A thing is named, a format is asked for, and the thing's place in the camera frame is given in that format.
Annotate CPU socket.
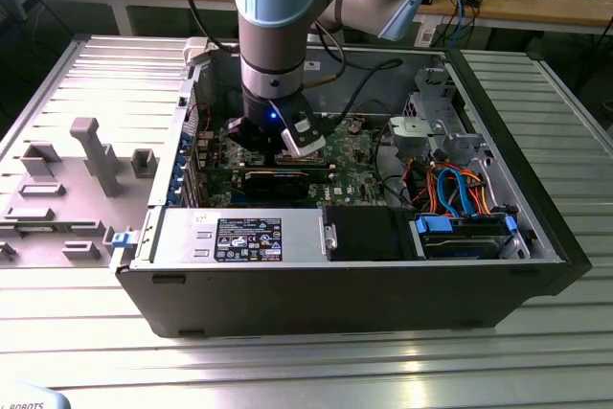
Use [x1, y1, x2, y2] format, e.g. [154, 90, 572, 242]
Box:
[275, 149, 329, 167]

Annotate blue expansion slot clips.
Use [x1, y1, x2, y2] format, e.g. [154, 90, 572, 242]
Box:
[168, 130, 192, 205]

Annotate black graphics card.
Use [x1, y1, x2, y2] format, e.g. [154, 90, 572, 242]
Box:
[241, 169, 310, 202]

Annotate green motherboard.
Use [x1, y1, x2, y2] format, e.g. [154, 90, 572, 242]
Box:
[191, 114, 389, 212]

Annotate silver power supply with label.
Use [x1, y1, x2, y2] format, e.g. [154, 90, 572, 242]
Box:
[152, 207, 327, 266]

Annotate grey metal drive cage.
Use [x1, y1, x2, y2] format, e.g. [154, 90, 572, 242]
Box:
[387, 66, 485, 161]

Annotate black open PC case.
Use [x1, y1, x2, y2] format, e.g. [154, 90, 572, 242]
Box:
[108, 34, 593, 339]

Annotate blue plastic clip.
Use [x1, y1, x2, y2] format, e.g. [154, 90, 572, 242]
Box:
[110, 231, 138, 251]

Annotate hard disk in blue carrier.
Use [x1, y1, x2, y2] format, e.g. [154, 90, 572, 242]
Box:
[411, 215, 521, 261]

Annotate grey plastic parts rack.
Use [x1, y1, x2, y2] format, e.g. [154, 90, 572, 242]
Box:
[0, 116, 159, 271]

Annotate pale blue teach pendant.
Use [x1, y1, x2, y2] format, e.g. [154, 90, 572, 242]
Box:
[0, 377, 73, 409]

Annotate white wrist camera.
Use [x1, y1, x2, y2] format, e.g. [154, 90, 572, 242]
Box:
[280, 111, 327, 159]

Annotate silver metal bracket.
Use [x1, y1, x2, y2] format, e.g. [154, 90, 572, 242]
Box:
[321, 221, 339, 252]

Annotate blue flat wire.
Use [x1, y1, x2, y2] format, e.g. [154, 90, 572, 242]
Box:
[436, 167, 480, 218]

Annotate orange yellow wire bundle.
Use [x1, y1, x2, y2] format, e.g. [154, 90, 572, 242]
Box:
[466, 172, 494, 216]

